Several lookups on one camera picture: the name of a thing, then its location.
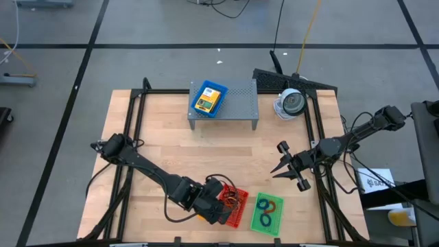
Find black floor cable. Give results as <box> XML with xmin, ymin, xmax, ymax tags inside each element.
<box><xmin>187</xmin><ymin>0</ymin><xmax>250</xmax><ymax>20</ymax></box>

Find yellow floor cable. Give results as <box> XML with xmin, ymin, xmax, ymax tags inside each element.
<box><xmin>0</xmin><ymin>37</ymin><xmax>35</xmax><ymax>77</ymax></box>

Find white round spot lamp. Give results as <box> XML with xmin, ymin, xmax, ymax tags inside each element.
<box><xmin>278</xmin><ymin>88</ymin><xmax>309</xmax><ymax>117</ymax></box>

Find black side desk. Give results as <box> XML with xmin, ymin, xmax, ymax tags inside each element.
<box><xmin>359</xmin><ymin>178</ymin><xmax>439</xmax><ymax>247</ymax></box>

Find yellow crayon box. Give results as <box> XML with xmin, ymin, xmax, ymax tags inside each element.
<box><xmin>194</xmin><ymin>86</ymin><xmax>222</xmax><ymax>114</ymax></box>

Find thin orange loop band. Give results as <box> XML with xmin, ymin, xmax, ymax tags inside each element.
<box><xmin>224</xmin><ymin>193</ymin><xmax>241</xmax><ymax>211</ymax></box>

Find white coiled lamp cable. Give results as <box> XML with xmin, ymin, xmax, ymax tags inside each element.
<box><xmin>273</xmin><ymin>97</ymin><xmax>289</xmax><ymax>121</ymax></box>

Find grey perforated metal riser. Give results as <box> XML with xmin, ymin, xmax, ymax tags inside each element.
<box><xmin>187</xmin><ymin>78</ymin><xmax>260</xmax><ymax>131</ymax></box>

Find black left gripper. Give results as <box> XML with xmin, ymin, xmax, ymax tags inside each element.
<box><xmin>195</xmin><ymin>191</ymin><xmax>234</xmax><ymax>226</ymax></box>

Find red plastic basket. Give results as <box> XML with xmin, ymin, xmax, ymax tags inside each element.
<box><xmin>217</xmin><ymin>185</ymin><xmax>250</xmax><ymax>229</ymax></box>

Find blue plastic basket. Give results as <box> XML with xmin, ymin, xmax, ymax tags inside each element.
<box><xmin>190</xmin><ymin>80</ymin><xmax>229</xmax><ymax>119</ymax></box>

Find white floor cable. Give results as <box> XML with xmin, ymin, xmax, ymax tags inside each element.
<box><xmin>0</xmin><ymin>0</ymin><xmax>20</xmax><ymax>66</ymax></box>

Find green plastic basket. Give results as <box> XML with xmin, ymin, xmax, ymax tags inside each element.
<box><xmin>250</xmin><ymin>191</ymin><xmax>285</xmax><ymax>237</ymax></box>

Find yellow plastic object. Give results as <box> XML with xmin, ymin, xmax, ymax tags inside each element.
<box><xmin>387</xmin><ymin>208</ymin><xmax>418</xmax><ymax>227</ymax></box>

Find yellow hanging cable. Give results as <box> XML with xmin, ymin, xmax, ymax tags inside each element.
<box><xmin>295</xmin><ymin>0</ymin><xmax>323</xmax><ymax>75</ymax></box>

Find white printed cardboard box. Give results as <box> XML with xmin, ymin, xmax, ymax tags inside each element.
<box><xmin>356</xmin><ymin>167</ymin><xmax>396</xmax><ymax>195</ymax></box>

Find black caster foot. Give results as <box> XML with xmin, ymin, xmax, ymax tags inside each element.
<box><xmin>0</xmin><ymin>106</ymin><xmax>14</xmax><ymax>125</ymax></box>

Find grey stand base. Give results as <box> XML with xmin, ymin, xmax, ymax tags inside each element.
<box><xmin>0</xmin><ymin>72</ymin><xmax>37</xmax><ymax>89</ymax></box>
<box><xmin>13</xmin><ymin>0</ymin><xmax>75</xmax><ymax>10</ymax></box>

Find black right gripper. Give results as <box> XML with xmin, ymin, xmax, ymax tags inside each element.
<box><xmin>270</xmin><ymin>140</ymin><xmax>318</xmax><ymax>192</ymax></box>

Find black hanging cable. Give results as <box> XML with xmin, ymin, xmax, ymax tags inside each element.
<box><xmin>273</xmin><ymin>0</ymin><xmax>285</xmax><ymax>52</ymax></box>

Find black left wrist camera cable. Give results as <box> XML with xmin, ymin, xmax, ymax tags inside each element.
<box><xmin>204</xmin><ymin>173</ymin><xmax>240</xmax><ymax>207</ymax></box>

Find black left arm base cable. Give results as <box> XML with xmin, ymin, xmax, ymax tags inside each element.
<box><xmin>84</xmin><ymin>159</ymin><xmax>116</xmax><ymax>200</ymax></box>

